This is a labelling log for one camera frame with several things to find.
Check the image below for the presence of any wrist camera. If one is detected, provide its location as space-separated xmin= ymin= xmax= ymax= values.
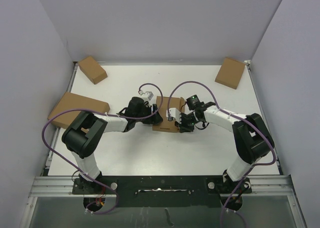
xmin=166 ymin=108 xmax=182 ymax=124
xmin=138 ymin=90 xmax=154 ymax=102

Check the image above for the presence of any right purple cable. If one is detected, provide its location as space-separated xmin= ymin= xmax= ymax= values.
xmin=166 ymin=81 xmax=277 ymax=228

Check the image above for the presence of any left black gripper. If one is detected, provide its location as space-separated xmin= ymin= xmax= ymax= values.
xmin=134 ymin=103 xmax=162 ymax=124

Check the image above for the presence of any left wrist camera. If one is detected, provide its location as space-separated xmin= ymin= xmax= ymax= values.
xmin=138 ymin=90 xmax=154 ymax=102

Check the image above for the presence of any small folded cardboard box left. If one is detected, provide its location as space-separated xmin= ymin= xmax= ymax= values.
xmin=78 ymin=56 xmax=108 ymax=84

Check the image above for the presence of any large folded cardboard box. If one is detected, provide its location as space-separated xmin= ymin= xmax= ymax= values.
xmin=47 ymin=91 xmax=111 ymax=130

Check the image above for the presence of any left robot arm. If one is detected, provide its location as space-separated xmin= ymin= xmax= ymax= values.
xmin=62 ymin=97 xmax=163 ymax=193

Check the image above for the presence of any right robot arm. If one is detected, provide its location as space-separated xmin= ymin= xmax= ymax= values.
xmin=167 ymin=95 xmax=275 ymax=192

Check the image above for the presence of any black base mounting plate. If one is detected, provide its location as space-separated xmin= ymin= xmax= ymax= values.
xmin=72 ymin=175 xmax=252 ymax=211

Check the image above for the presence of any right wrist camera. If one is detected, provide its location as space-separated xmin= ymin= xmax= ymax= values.
xmin=166 ymin=108 xmax=182 ymax=124

